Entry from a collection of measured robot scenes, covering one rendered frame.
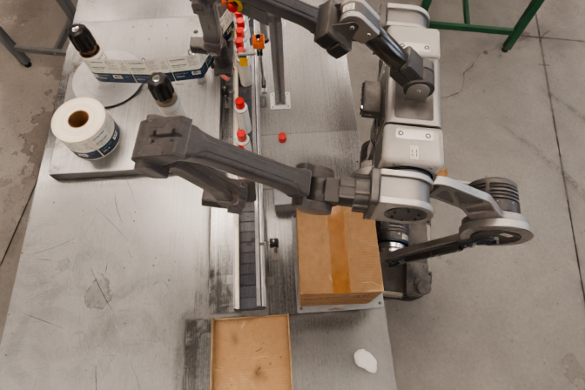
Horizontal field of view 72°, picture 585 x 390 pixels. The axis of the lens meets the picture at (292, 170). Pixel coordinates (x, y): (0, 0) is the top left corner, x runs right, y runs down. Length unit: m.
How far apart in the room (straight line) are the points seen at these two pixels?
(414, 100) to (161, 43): 1.35
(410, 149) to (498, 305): 1.75
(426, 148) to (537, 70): 2.55
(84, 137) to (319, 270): 0.99
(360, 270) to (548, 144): 2.10
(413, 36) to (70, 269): 1.39
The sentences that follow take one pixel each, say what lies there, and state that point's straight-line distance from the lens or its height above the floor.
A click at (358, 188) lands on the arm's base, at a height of 1.49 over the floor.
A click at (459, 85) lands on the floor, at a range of 3.10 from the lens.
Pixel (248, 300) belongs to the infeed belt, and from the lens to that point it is 1.45.
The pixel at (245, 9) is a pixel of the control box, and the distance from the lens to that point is 1.45.
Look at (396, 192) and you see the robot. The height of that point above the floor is 1.50.
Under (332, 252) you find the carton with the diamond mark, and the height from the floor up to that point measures 1.12.
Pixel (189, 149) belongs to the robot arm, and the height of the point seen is 1.68.
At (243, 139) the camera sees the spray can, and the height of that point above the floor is 1.06.
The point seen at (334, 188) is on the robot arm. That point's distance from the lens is 0.90.
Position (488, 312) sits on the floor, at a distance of 2.54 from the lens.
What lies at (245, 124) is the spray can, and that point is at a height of 0.96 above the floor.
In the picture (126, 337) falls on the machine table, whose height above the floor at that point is 0.83.
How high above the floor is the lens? 2.31
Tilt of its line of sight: 65 degrees down
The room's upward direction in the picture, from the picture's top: 1 degrees counter-clockwise
